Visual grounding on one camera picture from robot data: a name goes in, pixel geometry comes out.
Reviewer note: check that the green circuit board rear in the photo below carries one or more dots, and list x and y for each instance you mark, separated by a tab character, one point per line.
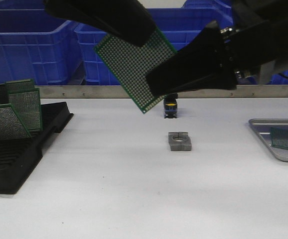
28	106

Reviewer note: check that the blue plastic crate left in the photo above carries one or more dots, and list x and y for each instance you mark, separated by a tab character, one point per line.
35	45

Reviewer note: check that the black slotted board rack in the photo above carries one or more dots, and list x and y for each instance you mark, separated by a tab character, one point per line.
19	157

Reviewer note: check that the silver metal tray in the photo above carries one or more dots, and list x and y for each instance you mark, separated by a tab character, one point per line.
262	127

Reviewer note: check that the grey metal clamp block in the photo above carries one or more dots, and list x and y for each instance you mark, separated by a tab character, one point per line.
179	141

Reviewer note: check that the blue plastic crate centre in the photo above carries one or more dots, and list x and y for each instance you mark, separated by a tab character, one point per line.
179	25

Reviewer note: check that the red emergency stop button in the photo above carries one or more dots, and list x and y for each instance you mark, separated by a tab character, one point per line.
170	106

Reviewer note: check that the green circuit board front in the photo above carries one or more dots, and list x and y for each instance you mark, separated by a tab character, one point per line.
130	64

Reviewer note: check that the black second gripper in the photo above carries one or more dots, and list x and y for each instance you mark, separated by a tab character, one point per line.
257	47

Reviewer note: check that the metal table edge rail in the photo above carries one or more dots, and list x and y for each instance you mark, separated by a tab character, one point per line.
117	92

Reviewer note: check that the green perforated circuit board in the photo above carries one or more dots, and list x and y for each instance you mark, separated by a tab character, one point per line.
279	138

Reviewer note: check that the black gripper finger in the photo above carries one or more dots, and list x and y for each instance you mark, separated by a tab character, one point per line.
128	20

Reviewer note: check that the green circuit board middle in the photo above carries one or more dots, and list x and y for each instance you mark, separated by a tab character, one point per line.
11	126

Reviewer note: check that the blue crate back right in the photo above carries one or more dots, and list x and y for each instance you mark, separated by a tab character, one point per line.
219	4

